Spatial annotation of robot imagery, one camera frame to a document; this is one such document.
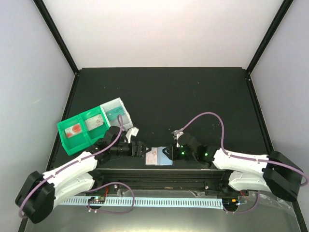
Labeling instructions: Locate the white floral card in bin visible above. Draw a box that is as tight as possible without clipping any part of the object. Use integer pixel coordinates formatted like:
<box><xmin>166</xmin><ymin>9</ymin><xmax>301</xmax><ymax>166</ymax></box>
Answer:
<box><xmin>85</xmin><ymin>114</ymin><xmax>104</xmax><ymax>131</ymax></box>

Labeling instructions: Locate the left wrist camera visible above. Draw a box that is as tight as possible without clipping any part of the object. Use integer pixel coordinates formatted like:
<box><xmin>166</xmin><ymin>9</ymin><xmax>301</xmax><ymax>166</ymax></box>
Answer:
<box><xmin>126</xmin><ymin>127</ymin><xmax>139</xmax><ymax>143</ymax></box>

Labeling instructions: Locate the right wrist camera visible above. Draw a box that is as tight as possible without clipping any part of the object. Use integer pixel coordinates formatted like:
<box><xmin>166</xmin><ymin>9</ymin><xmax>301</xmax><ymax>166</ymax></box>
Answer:
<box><xmin>172</xmin><ymin>130</ymin><xmax>184</xmax><ymax>147</ymax></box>

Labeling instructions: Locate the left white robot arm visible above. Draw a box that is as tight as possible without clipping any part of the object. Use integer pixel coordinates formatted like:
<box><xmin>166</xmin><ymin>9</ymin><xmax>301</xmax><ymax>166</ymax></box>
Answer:
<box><xmin>15</xmin><ymin>126</ymin><xmax>151</xmax><ymax>224</ymax></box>

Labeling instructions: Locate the white slotted cable duct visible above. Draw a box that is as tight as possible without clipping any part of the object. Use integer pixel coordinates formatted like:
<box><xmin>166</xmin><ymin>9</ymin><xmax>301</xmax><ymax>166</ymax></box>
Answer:
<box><xmin>60</xmin><ymin>196</ymin><xmax>223</xmax><ymax>209</ymax></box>

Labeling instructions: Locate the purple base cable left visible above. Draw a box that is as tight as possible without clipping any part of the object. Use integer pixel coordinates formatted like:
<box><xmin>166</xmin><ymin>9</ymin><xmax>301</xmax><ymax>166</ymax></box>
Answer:
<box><xmin>86</xmin><ymin>181</ymin><xmax>136</xmax><ymax>215</ymax></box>

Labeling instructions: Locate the clear white bin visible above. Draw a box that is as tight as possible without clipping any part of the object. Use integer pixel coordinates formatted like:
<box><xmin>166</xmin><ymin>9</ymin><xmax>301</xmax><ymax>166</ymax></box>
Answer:
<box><xmin>100</xmin><ymin>98</ymin><xmax>134</xmax><ymax>130</ymax></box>

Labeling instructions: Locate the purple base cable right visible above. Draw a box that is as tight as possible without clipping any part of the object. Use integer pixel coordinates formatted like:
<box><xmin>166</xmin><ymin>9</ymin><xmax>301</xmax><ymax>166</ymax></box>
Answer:
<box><xmin>223</xmin><ymin>190</ymin><xmax>261</xmax><ymax>215</ymax></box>

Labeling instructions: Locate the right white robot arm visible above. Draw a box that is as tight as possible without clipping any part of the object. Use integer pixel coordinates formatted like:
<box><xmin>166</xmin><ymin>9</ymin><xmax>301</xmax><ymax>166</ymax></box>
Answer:
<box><xmin>158</xmin><ymin>132</ymin><xmax>303</xmax><ymax>202</ymax></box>

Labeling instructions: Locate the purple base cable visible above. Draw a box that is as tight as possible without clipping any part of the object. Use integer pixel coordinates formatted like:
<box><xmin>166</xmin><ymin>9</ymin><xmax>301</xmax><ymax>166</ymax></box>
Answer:
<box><xmin>223</xmin><ymin>190</ymin><xmax>261</xmax><ymax>215</ymax></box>
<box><xmin>86</xmin><ymin>181</ymin><xmax>136</xmax><ymax>215</ymax></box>

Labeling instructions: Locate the green divided bin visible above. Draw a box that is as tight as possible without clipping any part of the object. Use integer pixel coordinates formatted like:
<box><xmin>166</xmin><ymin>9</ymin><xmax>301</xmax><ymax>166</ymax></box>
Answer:
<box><xmin>57</xmin><ymin>106</ymin><xmax>110</xmax><ymax>156</ymax></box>

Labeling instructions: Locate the red circle card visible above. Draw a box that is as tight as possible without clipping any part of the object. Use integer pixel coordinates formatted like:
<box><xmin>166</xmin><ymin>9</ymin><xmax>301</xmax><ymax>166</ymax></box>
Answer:
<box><xmin>65</xmin><ymin>123</ymin><xmax>82</xmax><ymax>138</ymax></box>

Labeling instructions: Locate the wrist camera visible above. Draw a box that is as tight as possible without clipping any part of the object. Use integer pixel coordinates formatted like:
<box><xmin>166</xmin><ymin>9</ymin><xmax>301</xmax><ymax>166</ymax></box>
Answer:
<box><xmin>126</xmin><ymin>127</ymin><xmax>139</xmax><ymax>143</ymax></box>
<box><xmin>172</xmin><ymin>130</ymin><xmax>184</xmax><ymax>147</ymax></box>

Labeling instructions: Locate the left black frame post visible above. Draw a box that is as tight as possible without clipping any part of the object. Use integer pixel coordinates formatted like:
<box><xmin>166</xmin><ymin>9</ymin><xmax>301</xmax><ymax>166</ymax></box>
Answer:
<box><xmin>33</xmin><ymin>0</ymin><xmax>79</xmax><ymax>75</ymax></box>

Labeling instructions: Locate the black aluminium rail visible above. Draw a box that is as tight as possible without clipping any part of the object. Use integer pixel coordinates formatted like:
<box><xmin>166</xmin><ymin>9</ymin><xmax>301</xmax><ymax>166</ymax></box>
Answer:
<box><xmin>90</xmin><ymin>169</ymin><xmax>232</xmax><ymax>191</ymax></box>

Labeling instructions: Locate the right black frame post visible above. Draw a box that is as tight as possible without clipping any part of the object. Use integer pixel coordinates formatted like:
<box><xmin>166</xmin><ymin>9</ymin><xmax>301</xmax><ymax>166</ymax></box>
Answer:
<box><xmin>246</xmin><ymin>0</ymin><xmax>294</xmax><ymax>74</ymax></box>

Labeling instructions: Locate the teal VIP card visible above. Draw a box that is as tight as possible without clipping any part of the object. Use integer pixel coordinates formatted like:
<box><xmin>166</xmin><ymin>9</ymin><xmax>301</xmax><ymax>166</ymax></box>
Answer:
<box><xmin>106</xmin><ymin>106</ymin><xmax>125</xmax><ymax>121</ymax></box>

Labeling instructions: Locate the black frame post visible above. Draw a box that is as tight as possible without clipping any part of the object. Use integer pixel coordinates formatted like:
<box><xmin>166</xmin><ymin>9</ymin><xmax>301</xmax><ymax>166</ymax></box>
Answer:
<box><xmin>33</xmin><ymin>0</ymin><xmax>79</xmax><ymax>75</ymax></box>
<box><xmin>246</xmin><ymin>0</ymin><xmax>294</xmax><ymax>74</ymax></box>

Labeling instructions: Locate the small circuit board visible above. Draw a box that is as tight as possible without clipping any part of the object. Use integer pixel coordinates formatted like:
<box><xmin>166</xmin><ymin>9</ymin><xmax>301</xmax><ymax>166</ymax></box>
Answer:
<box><xmin>88</xmin><ymin>196</ymin><xmax>106</xmax><ymax>204</ymax></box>

